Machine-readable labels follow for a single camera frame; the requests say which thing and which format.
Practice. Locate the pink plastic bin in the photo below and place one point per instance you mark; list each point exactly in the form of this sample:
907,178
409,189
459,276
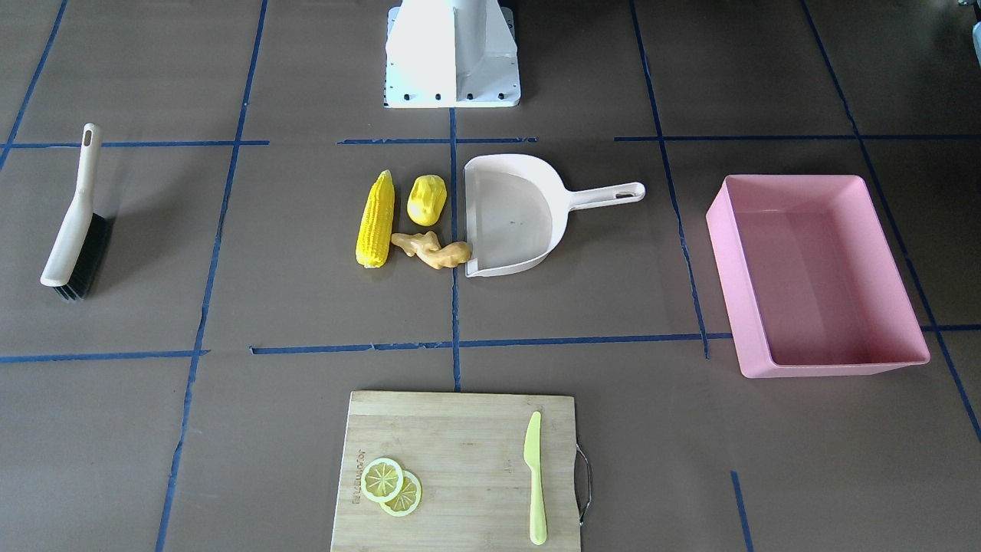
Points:
809,281

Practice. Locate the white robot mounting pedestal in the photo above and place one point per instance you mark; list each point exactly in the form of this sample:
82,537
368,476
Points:
451,54

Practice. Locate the light green plastic knife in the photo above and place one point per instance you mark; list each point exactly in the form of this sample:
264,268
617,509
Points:
537,522

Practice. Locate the upper toy lemon slice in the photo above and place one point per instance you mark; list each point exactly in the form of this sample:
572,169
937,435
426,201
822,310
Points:
382,480

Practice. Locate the beige plastic dustpan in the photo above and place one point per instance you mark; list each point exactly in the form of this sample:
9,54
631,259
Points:
517,210

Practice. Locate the yellow toy bell pepper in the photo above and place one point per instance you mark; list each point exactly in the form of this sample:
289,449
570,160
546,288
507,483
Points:
426,200

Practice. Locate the yellow toy corn cob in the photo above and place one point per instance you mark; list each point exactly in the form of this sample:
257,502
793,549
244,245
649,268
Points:
373,241

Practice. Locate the bamboo cutting board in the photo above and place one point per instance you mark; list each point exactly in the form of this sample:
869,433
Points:
467,449

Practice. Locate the tan toy ginger root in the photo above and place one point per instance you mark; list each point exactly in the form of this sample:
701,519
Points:
426,247

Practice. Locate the beige hand brush black bristles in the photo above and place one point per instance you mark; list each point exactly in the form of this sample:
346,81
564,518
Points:
82,239

